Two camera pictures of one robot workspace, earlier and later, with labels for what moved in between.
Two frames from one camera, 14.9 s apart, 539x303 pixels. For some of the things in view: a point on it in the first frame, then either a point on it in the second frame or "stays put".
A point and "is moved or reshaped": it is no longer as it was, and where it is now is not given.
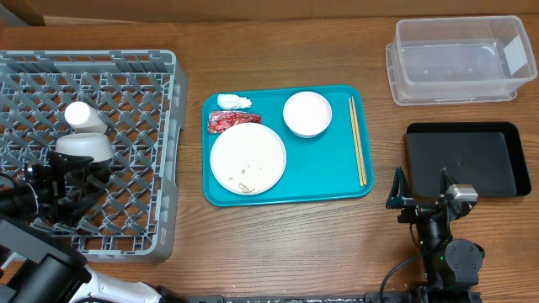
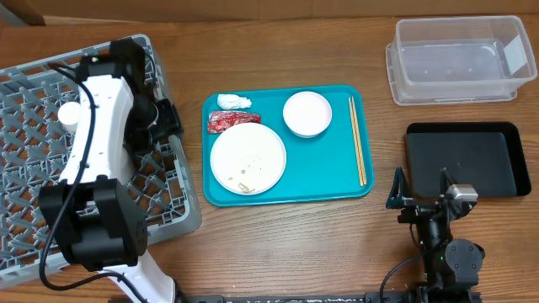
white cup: x=84 y=118 is moved or reshaped
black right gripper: x=425 y=209 stays put
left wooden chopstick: x=355 y=143 stays put
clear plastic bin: x=458 y=60 stays put
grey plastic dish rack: x=144 y=97 is moved or reshaped
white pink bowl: x=307 y=114 stays put
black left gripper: x=66 y=163 to x=141 y=139
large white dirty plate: x=248 y=158 stays put
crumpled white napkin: x=232 y=102 stays put
